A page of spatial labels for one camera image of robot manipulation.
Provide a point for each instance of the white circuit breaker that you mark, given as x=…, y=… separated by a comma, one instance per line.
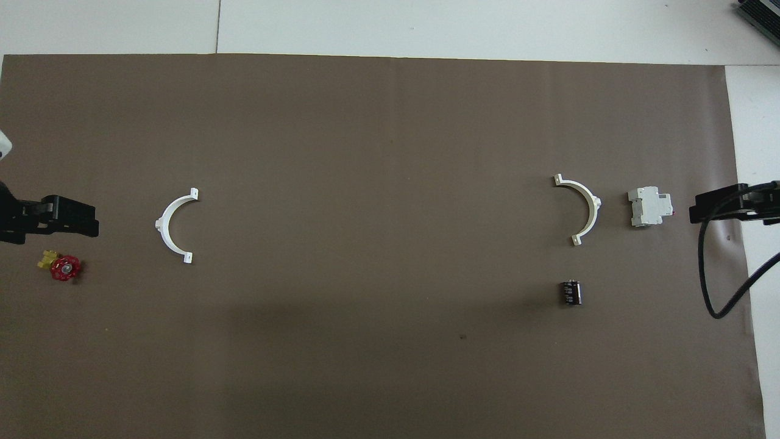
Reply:
x=649, y=207

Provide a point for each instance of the brown paper mat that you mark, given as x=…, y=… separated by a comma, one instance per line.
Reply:
x=378, y=244

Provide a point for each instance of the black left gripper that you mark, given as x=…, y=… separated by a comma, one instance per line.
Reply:
x=15, y=219

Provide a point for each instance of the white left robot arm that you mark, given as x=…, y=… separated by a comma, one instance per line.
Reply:
x=3, y=145

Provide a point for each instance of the grey finned device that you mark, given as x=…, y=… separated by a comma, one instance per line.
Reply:
x=762, y=15

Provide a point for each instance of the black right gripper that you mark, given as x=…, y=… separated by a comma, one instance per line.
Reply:
x=766, y=204

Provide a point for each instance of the white half pipe clamp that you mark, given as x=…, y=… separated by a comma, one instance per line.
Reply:
x=166, y=222
x=590, y=210

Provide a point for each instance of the black cylindrical capacitor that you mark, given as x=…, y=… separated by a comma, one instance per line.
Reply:
x=571, y=292

